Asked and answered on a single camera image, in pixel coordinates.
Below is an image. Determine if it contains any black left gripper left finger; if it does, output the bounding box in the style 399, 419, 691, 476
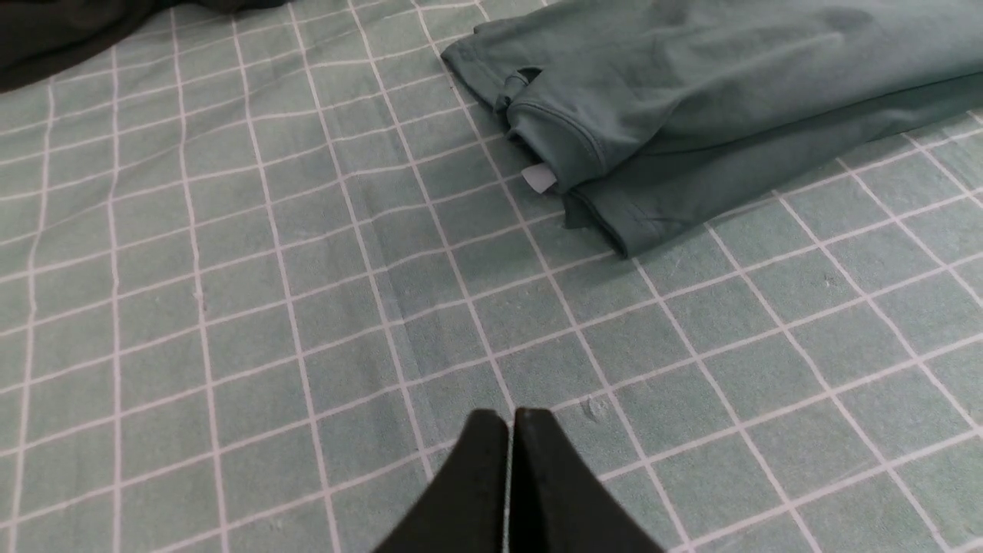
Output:
376, 409, 509, 552

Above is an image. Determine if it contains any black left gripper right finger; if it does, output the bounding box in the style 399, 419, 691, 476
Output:
508, 407, 664, 552

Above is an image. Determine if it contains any green long-sleeve top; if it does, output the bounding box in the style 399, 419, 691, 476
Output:
442, 1, 982, 257

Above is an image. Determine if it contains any green checked tablecloth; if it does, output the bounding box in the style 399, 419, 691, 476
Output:
1, 1, 982, 552

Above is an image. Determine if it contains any dark olive crumpled garment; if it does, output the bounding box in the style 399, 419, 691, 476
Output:
0, 0, 293, 94

